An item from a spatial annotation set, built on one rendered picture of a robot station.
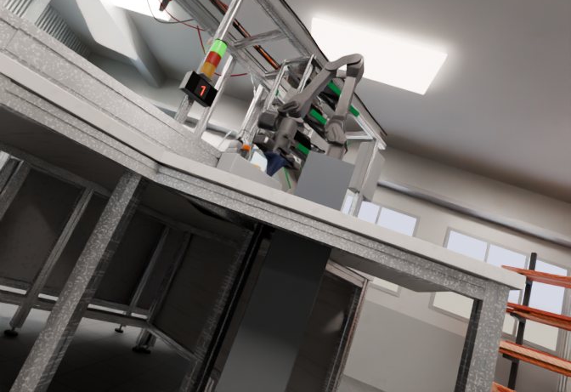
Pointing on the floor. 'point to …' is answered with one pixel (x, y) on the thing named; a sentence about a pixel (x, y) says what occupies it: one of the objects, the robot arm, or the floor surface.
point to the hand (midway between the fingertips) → (272, 167)
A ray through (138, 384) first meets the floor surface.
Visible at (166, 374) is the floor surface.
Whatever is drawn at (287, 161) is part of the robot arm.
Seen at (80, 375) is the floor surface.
